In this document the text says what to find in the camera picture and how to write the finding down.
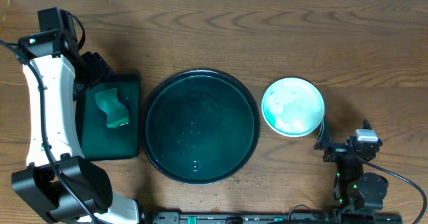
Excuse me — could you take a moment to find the white plate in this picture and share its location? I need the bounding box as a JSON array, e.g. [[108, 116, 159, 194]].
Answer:
[[261, 78, 325, 138]]

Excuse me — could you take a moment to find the green sponge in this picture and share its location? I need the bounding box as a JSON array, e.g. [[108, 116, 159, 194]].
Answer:
[[95, 88, 130, 128]]

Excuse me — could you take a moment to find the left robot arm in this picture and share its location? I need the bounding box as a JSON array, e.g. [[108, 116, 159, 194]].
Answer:
[[11, 7, 140, 223]]

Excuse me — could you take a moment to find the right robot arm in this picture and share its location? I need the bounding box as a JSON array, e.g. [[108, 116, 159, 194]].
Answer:
[[314, 120, 389, 219]]

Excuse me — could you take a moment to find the rectangular black tray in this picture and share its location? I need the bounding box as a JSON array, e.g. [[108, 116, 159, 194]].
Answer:
[[76, 74, 140, 161]]

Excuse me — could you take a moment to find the round black tray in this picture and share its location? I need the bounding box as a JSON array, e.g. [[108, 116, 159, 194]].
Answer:
[[139, 69, 260, 185]]

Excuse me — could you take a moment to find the left black cable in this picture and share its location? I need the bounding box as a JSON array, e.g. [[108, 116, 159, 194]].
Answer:
[[0, 13, 101, 224]]

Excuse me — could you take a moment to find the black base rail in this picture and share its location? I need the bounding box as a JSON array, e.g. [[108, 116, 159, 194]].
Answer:
[[147, 212, 403, 224]]

